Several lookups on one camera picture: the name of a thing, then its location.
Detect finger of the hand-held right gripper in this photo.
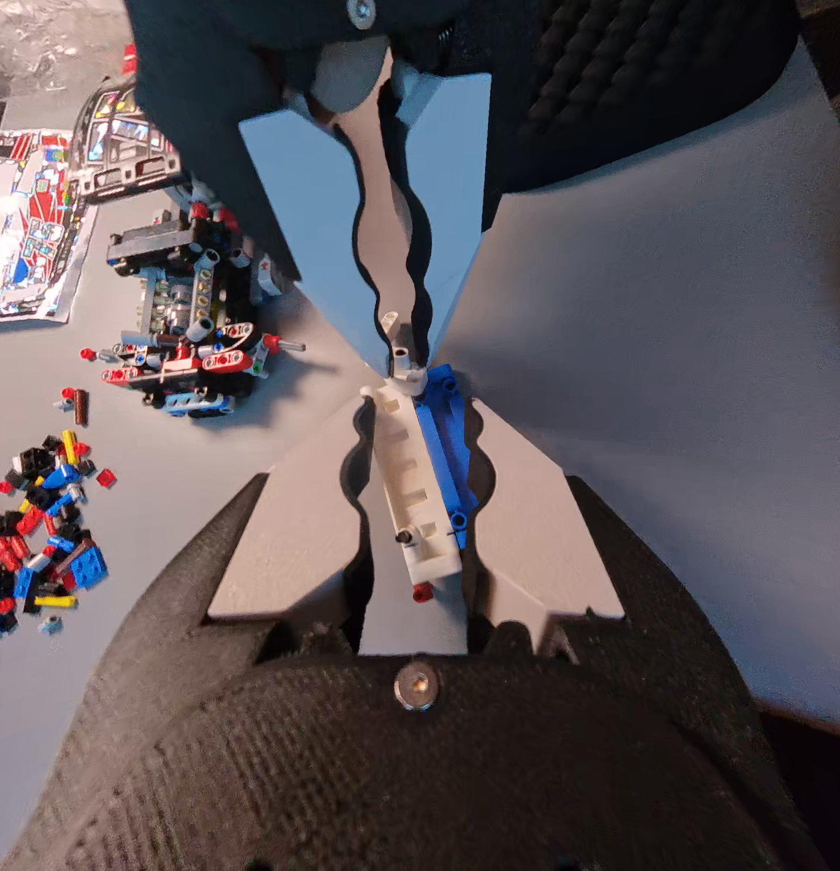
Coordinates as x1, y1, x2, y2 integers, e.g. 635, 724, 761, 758
238, 108, 395, 380
381, 61, 493, 366

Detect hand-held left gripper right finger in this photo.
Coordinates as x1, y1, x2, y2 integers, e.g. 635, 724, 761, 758
465, 398, 626, 657

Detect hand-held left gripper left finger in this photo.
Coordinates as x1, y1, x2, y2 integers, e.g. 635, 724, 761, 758
205, 398, 376, 651

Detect blue and white lego assembly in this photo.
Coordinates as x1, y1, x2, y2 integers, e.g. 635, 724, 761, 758
359, 364, 480, 604

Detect white L-shaped lego beam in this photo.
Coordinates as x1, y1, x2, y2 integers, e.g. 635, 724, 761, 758
378, 309, 421, 372

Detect partly built lego car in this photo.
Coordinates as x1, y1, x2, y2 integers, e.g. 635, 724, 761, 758
69, 44, 308, 419

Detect pile of mixed lego pieces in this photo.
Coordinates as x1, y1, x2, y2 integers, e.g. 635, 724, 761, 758
0, 429, 110, 654

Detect clear plastic bags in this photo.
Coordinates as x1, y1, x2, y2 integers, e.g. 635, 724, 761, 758
0, 0, 132, 96

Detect holographic sticker sheet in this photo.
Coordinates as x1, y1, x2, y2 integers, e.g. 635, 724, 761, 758
0, 129, 98, 324

